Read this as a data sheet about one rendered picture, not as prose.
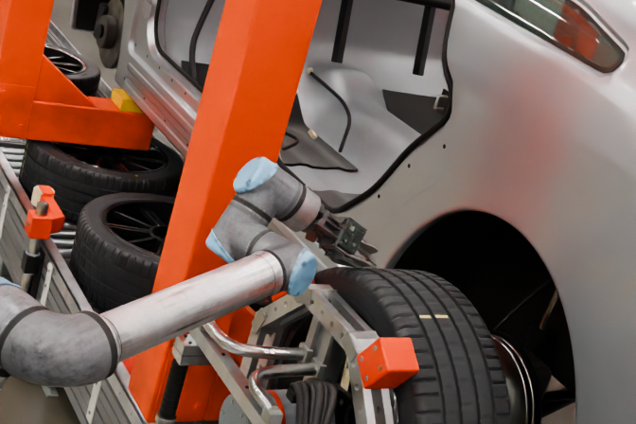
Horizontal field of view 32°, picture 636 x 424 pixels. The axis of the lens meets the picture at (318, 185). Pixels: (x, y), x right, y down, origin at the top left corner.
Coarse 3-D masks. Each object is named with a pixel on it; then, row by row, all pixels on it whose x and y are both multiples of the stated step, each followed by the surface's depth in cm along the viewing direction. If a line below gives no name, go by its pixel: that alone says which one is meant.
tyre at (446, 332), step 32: (352, 288) 231; (384, 288) 226; (416, 288) 230; (448, 288) 235; (384, 320) 221; (416, 320) 221; (448, 320) 224; (480, 320) 228; (416, 352) 214; (448, 352) 218; (480, 352) 223; (416, 384) 211; (448, 384) 214; (480, 384) 218; (416, 416) 209; (448, 416) 212; (480, 416) 216
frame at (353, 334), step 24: (312, 288) 231; (264, 312) 246; (288, 312) 237; (312, 312) 228; (336, 312) 223; (264, 336) 248; (336, 336) 220; (360, 336) 215; (264, 360) 253; (264, 384) 254; (360, 384) 211; (360, 408) 212; (384, 408) 212
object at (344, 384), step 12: (300, 324) 249; (288, 336) 253; (300, 336) 252; (348, 372) 234; (276, 384) 256; (288, 384) 257; (336, 384) 238; (348, 384) 234; (348, 396) 234; (396, 396) 216; (336, 408) 244; (348, 408) 241; (396, 408) 215; (336, 420) 244; (348, 420) 266; (396, 420) 215
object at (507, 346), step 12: (492, 336) 262; (504, 348) 257; (504, 360) 257; (516, 360) 254; (504, 372) 257; (516, 372) 254; (528, 372) 254; (516, 384) 253; (528, 384) 253; (516, 396) 253; (528, 396) 251; (516, 408) 253; (528, 408) 250; (516, 420) 252; (528, 420) 252
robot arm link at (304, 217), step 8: (312, 192) 228; (312, 200) 226; (320, 200) 228; (304, 208) 224; (312, 208) 225; (296, 216) 225; (304, 216) 225; (312, 216) 226; (288, 224) 227; (296, 224) 226; (304, 224) 226
